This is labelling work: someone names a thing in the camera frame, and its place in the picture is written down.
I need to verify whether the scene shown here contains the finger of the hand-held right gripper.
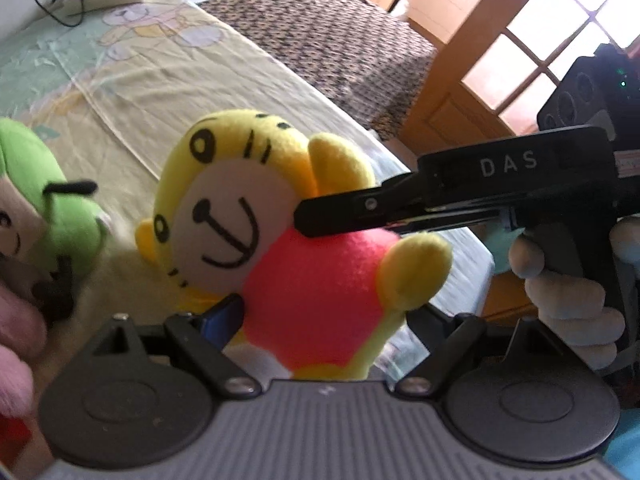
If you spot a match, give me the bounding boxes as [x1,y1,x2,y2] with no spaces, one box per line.
[293,172,502,239]

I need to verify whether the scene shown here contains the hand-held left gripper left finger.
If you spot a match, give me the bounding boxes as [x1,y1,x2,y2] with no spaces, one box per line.
[95,294,263,402]

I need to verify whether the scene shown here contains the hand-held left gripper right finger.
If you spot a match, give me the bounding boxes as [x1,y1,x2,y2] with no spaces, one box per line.
[395,305,566,397]

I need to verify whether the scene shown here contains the yellow tiger plush toy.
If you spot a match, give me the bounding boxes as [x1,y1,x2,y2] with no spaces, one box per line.
[135,107,453,381]

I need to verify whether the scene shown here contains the person's right hand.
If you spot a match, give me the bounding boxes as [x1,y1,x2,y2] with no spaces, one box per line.
[507,220,640,376]

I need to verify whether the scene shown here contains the wooden glazed door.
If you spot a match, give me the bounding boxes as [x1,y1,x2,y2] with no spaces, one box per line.
[387,0,640,161]

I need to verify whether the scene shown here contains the pink bear plush toy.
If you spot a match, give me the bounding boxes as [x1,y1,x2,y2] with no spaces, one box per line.
[0,280,49,418]

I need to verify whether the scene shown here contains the cartoon printed bed sheet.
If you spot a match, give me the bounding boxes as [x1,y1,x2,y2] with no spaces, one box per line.
[0,0,496,381]

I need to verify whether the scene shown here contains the green plush toy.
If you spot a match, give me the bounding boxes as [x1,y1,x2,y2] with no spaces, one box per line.
[0,117,112,322]

